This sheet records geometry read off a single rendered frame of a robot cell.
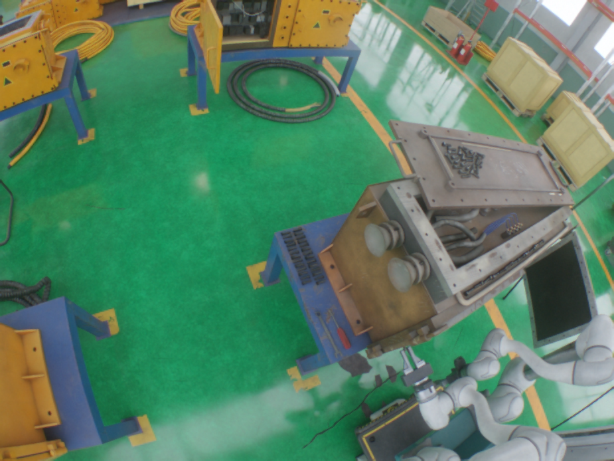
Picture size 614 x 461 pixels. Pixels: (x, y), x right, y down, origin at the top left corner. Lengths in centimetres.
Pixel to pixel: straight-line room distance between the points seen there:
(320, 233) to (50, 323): 156
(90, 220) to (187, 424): 171
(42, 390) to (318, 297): 152
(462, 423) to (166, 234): 232
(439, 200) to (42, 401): 199
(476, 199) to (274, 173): 189
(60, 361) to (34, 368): 16
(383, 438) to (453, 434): 46
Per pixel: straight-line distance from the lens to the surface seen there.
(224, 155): 288
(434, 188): 122
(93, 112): 370
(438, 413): 139
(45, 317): 181
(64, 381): 171
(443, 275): 106
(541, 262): 246
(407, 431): 210
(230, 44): 306
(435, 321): 113
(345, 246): 152
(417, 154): 130
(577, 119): 622
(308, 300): 159
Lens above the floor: 212
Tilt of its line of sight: 58 degrees down
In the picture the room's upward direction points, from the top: 25 degrees clockwise
